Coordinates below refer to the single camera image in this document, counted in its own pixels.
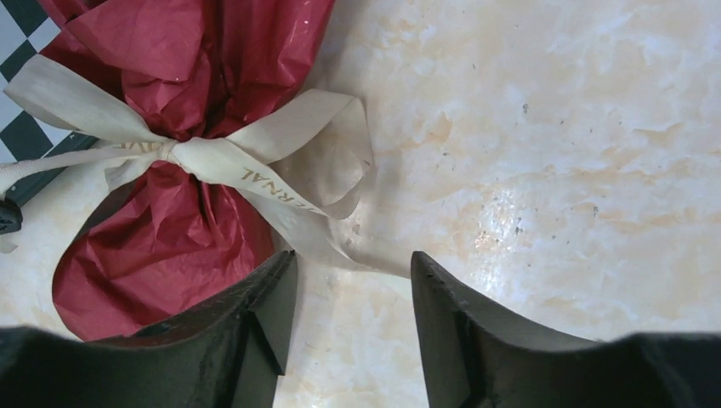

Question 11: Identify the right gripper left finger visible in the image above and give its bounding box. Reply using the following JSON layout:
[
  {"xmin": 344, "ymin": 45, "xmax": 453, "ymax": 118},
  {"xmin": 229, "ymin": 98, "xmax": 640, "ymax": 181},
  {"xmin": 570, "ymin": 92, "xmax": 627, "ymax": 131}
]
[{"xmin": 99, "ymin": 251, "xmax": 298, "ymax": 407}]

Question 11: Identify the red paper flower bouquet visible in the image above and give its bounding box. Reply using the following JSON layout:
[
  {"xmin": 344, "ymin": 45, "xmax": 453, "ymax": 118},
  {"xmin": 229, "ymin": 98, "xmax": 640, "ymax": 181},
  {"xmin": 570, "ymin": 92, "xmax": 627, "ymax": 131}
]
[{"xmin": 42, "ymin": 0, "xmax": 333, "ymax": 341}]

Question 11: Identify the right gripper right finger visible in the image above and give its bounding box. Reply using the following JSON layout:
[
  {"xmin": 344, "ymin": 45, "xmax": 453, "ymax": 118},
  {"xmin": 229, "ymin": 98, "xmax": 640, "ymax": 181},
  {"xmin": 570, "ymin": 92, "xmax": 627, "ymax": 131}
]
[{"xmin": 411, "ymin": 252, "xmax": 597, "ymax": 407}]

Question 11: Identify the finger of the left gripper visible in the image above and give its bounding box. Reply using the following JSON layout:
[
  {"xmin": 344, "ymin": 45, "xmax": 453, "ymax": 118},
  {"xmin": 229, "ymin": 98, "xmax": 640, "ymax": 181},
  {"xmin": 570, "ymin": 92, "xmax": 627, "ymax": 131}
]
[{"xmin": 0, "ymin": 198, "xmax": 23, "ymax": 235}]

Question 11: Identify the black white chessboard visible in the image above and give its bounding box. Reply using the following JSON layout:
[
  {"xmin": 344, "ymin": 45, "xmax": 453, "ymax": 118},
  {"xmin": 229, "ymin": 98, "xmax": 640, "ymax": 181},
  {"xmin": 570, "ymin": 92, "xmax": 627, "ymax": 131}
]
[{"xmin": 0, "ymin": 0, "xmax": 99, "ymax": 207}]

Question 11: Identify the cream ribbon with gold lettering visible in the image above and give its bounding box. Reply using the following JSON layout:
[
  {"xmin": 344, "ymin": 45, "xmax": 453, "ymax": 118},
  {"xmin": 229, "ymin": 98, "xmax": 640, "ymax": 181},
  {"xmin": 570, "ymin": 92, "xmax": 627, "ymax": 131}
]
[{"xmin": 0, "ymin": 54, "xmax": 376, "ymax": 266}]

